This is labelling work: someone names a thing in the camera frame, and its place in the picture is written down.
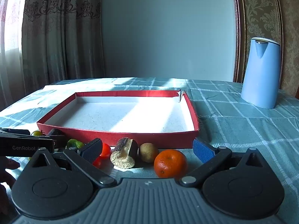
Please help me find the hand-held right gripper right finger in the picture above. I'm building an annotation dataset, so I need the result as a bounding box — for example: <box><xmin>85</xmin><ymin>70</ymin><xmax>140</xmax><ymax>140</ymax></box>
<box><xmin>179</xmin><ymin>138</ymin><xmax>277</xmax><ymax>188</ymax></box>

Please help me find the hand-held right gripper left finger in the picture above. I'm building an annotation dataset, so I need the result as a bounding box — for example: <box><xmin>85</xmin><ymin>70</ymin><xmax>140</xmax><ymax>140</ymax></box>
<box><xmin>22</xmin><ymin>138</ymin><xmax>117</xmax><ymax>188</ymax></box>

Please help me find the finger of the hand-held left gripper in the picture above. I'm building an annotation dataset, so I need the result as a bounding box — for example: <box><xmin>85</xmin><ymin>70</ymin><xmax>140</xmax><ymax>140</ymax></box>
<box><xmin>54</xmin><ymin>136</ymin><xmax>70</xmax><ymax>152</ymax></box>
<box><xmin>0</xmin><ymin>128</ymin><xmax>31</xmax><ymax>136</ymax></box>

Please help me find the green cucumber piece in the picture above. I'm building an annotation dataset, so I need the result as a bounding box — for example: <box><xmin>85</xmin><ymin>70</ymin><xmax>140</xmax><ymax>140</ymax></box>
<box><xmin>67</xmin><ymin>139</ymin><xmax>85</xmax><ymax>149</ymax></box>

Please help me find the red cherry tomato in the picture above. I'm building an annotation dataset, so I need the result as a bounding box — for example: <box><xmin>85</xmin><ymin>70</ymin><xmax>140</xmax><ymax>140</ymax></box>
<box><xmin>100</xmin><ymin>143</ymin><xmax>112</xmax><ymax>157</ymax></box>

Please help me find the round sugarcane piece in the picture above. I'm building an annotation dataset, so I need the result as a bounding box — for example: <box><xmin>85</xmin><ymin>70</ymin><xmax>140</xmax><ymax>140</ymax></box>
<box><xmin>47</xmin><ymin>128</ymin><xmax>65</xmax><ymax>137</ymax></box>

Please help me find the split sugarcane piece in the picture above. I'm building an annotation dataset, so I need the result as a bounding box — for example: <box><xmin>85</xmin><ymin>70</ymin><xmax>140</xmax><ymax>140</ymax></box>
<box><xmin>110</xmin><ymin>137</ymin><xmax>139</xmax><ymax>169</ymax></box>

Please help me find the orange tomato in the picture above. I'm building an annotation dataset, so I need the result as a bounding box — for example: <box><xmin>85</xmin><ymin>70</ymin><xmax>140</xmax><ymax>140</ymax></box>
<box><xmin>154</xmin><ymin>149</ymin><xmax>188</xmax><ymax>178</ymax></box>

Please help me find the red cardboard tray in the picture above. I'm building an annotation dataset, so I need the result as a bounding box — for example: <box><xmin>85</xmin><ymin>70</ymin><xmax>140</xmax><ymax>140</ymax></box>
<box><xmin>37</xmin><ymin>89</ymin><xmax>200</xmax><ymax>150</ymax></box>

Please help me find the brown kiwi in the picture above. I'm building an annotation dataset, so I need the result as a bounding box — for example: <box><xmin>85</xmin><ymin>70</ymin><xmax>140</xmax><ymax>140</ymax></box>
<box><xmin>139</xmin><ymin>142</ymin><xmax>159</xmax><ymax>163</ymax></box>

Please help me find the person's left hand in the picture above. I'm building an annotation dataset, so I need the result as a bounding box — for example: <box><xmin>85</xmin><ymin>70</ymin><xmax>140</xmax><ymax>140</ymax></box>
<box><xmin>0</xmin><ymin>157</ymin><xmax>21</xmax><ymax>192</ymax></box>

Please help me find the teal plaid tablecloth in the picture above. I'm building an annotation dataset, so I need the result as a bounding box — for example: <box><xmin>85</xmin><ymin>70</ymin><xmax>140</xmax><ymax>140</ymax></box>
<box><xmin>0</xmin><ymin>77</ymin><xmax>299</xmax><ymax>215</ymax></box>

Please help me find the blue electric kettle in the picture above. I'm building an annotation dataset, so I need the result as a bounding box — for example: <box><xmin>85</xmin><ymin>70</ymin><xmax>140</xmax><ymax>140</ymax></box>
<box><xmin>241</xmin><ymin>37</ymin><xmax>281</xmax><ymax>110</ymax></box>

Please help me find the sheer white curtain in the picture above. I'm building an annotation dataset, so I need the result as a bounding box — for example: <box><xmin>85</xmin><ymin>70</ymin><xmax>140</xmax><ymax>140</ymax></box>
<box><xmin>0</xmin><ymin>0</ymin><xmax>26</xmax><ymax>111</ymax></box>

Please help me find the grey patterned curtain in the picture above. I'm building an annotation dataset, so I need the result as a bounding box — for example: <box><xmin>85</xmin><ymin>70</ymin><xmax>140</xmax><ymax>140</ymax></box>
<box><xmin>21</xmin><ymin>0</ymin><xmax>105</xmax><ymax>84</ymax></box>

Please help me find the brown framed damask wall panel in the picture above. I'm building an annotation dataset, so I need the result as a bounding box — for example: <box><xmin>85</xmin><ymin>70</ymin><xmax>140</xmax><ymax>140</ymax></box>
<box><xmin>231</xmin><ymin>0</ymin><xmax>284</xmax><ymax>91</ymax></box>

